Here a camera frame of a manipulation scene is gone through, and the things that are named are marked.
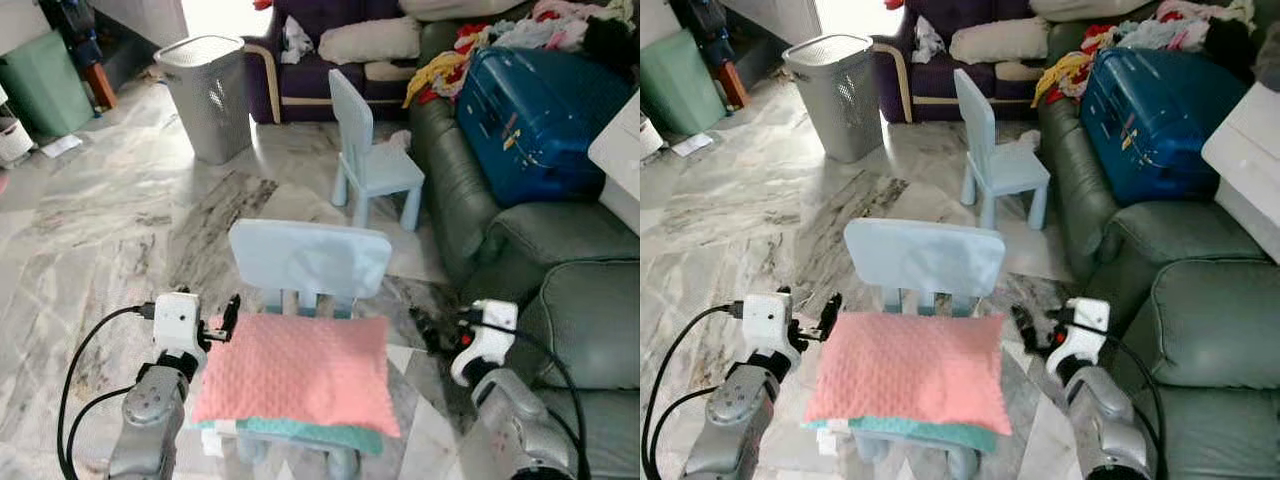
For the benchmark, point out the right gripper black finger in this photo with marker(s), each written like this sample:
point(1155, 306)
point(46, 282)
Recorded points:
point(426, 325)
point(1024, 322)

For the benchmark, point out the pink fleece pillow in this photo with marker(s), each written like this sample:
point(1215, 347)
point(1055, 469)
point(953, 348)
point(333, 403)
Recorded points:
point(300, 370)
point(910, 370)

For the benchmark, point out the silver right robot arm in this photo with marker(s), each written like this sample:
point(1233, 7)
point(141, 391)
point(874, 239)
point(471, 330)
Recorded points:
point(525, 430)
point(1110, 430)

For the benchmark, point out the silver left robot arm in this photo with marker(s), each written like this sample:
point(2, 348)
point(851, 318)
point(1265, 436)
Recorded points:
point(735, 410)
point(150, 410)

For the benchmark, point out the green leather sofa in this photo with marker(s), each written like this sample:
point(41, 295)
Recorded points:
point(570, 300)
point(1200, 330)

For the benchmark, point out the purple sofa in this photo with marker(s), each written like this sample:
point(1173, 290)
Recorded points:
point(925, 85)
point(300, 85)

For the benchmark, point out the light blue child chair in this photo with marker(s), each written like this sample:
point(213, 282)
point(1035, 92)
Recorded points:
point(1000, 165)
point(925, 255)
point(310, 255)
point(375, 165)

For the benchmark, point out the grey laundry basket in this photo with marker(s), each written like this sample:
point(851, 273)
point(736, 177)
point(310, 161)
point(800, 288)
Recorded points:
point(840, 105)
point(210, 110)

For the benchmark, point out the white paper sheet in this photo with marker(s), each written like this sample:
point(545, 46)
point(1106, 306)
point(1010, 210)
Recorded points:
point(692, 145)
point(62, 146)

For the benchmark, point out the blue hard suitcase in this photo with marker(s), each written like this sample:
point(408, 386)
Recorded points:
point(540, 120)
point(1150, 120)

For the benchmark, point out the white bucket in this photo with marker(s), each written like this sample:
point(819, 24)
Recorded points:
point(648, 138)
point(12, 140)

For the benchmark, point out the person leg in dark shorts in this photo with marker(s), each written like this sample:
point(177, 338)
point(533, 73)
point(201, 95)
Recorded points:
point(732, 85)
point(100, 85)

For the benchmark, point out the white cabinet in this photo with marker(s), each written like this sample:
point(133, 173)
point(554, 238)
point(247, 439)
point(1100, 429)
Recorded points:
point(1250, 170)
point(620, 150)

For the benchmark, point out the yellow cloth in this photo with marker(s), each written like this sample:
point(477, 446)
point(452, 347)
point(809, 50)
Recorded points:
point(1062, 72)
point(435, 75)

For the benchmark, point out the green storage box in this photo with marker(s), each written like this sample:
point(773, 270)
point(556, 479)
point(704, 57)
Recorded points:
point(45, 85)
point(680, 85)

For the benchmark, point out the white patterned cloth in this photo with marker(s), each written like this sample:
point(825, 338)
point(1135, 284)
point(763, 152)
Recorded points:
point(925, 42)
point(297, 42)

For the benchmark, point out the white cushion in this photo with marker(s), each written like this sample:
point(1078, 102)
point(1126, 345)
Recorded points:
point(1000, 40)
point(370, 40)

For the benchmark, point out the beige cushion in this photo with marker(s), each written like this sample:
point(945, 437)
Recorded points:
point(1090, 8)
point(460, 8)

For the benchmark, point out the pile of colourful clothes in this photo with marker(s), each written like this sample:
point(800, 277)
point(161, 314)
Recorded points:
point(560, 25)
point(1180, 30)

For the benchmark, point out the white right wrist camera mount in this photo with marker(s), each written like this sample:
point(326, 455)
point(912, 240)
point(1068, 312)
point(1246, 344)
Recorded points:
point(1085, 335)
point(490, 335)

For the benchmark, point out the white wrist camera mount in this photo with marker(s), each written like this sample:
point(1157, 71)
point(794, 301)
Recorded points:
point(490, 335)
point(768, 320)
point(178, 320)
point(1085, 335)

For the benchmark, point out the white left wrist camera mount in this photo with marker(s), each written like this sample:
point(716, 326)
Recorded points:
point(768, 320)
point(178, 320)

